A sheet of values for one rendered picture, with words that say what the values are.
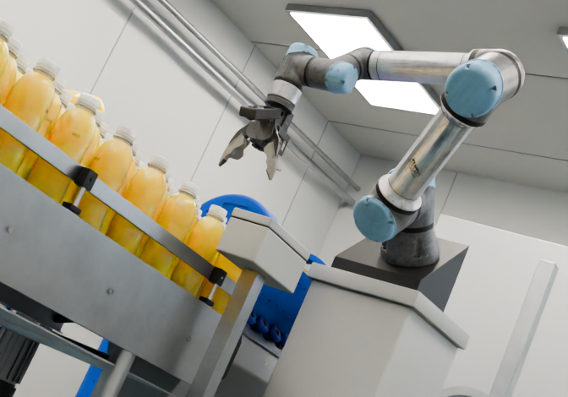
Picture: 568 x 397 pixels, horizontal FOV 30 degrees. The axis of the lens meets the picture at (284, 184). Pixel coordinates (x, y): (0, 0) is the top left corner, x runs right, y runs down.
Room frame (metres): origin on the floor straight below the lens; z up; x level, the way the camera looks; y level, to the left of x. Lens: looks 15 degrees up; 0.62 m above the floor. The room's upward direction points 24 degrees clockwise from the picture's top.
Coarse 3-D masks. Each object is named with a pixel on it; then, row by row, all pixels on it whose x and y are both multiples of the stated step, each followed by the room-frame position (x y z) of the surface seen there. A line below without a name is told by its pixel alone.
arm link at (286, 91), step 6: (276, 84) 2.40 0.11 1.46; (282, 84) 2.40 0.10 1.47; (288, 84) 2.39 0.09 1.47; (270, 90) 2.41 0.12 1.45; (276, 90) 2.40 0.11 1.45; (282, 90) 2.39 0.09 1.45; (288, 90) 2.39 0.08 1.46; (294, 90) 2.40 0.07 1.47; (276, 96) 2.40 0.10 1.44; (282, 96) 2.39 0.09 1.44; (288, 96) 2.40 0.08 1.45; (294, 96) 2.40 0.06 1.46; (288, 102) 2.41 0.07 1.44; (294, 102) 2.41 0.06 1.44
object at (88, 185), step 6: (84, 168) 1.83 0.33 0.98; (78, 174) 1.83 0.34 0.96; (84, 174) 1.83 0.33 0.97; (90, 174) 1.83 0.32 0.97; (96, 174) 1.84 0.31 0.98; (78, 180) 1.83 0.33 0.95; (84, 180) 1.82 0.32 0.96; (90, 180) 1.83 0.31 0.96; (84, 186) 1.83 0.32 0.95; (90, 186) 1.84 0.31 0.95; (78, 192) 1.83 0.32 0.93; (84, 192) 1.83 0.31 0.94; (78, 198) 1.83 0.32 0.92; (66, 204) 1.83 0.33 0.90; (72, 204) 1.82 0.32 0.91; (78, 204) 1.84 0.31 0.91; (72, 210) 1.83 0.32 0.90; (78, 210) 1.84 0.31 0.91
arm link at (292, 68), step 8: (296, 48) 2.40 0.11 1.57; (304, 48) 2.39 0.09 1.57; (312, 48) 2.40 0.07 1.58; (288, 56) 2.41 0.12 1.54; (296, 56) 2.39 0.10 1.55; (304, 56) 2.39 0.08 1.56; (312, 56) 2.39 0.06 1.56; (288, 64) 2.40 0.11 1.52; (296, 64) 2.39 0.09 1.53; (304, 64) 2.38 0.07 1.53; (280, 72) 2.41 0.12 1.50; (288, 72) 2.40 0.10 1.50; (296, 72) 2.39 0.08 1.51; (288, 80) 2.39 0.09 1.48; (296, 80) 2.40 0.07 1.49
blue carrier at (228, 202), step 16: (208, 208) 2.65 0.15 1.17; (224, 208) 2.63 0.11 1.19; (240, 208) 2.61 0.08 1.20; (256, 208) 2.58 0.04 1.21; (304, 272) 2.70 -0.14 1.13; (272, 288) 2.61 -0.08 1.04; (304, 288) 2.72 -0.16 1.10; (256, 304) 2.63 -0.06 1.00; (272, 304) 2.66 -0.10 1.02; (288, 304) 2.70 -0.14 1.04; (272, 320) 2.73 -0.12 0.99; (288, 320) 2.76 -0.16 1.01
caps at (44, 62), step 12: (0, 24) 1.62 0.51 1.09; (12, 48) 1.70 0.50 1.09; (24, 60) 1.77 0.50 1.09; (48, 60) 1.72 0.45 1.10; (60, 84) 1.80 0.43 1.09; (60, 96) 1.87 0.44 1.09; (84, 96) 1.83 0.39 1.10; (96, 108) 1.84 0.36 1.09; (120, 132) 1.94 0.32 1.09; (132, 132) 1.94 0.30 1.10; (156, 156) 2.04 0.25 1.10; (168, 180) 2.19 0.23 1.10; (192, 192) 2.15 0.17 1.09
